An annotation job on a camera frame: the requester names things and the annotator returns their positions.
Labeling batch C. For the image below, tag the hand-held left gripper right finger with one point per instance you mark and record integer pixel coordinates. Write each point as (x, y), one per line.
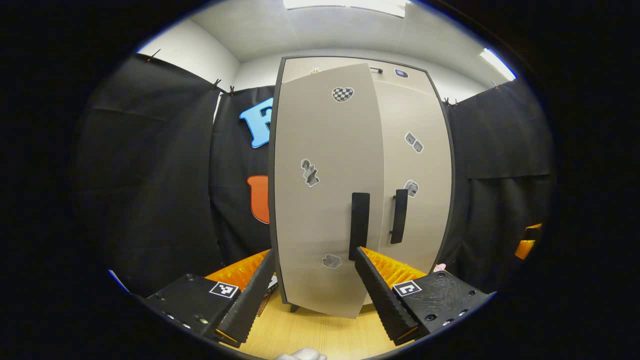
(382, 300)

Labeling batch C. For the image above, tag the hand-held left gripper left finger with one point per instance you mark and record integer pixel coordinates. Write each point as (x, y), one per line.
(247, 300)

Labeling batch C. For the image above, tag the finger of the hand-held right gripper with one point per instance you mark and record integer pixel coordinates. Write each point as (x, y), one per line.
(525, 248)

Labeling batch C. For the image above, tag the grey shoe cabinet door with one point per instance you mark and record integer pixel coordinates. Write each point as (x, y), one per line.
(325, 215)
(425, 215)

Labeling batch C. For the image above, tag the grey shoe cabinet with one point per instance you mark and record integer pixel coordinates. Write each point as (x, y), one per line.
(325, 150)

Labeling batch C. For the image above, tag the beige cabinet drawer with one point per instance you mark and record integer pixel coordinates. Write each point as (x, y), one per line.
(419, 81)

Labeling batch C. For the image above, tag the black backdrop cloth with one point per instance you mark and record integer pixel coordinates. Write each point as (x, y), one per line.
(500, 210)
(150, 175)
(230, 165)

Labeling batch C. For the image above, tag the small pink object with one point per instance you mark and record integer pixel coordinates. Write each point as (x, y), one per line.
(439, 268)

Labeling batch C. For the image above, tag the ceiling light panel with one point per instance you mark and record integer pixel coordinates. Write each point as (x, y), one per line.
(345, 7)
(497, 64)

